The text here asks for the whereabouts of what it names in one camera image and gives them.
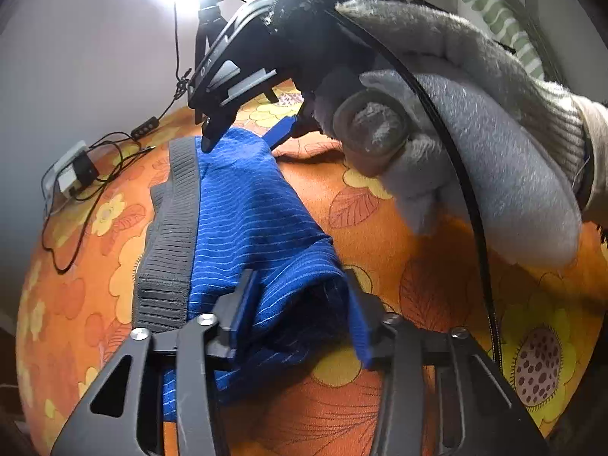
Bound thin black cable with switch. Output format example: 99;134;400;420
40;2;192;276

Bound black tripod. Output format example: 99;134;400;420
194;0;230;79

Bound thick black cable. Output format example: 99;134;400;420
328;2;505;372

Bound blue striped pants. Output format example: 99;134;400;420
133;126;372;424

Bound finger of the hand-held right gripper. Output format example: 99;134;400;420
260;113;325;151
187;0;293;154

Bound person's right forearm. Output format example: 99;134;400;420
567;94;608;229

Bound orange floral blanket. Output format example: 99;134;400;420
14;80;608;456

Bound green striped cloth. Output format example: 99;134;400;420
449;0;548;81

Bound person's right hand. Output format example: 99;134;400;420
311;0;591;269

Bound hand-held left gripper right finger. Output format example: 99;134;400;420
343;268;553;456

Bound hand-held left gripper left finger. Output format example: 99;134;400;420
50;269;258;456

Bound white power adapter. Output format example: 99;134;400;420
41;140;101;201

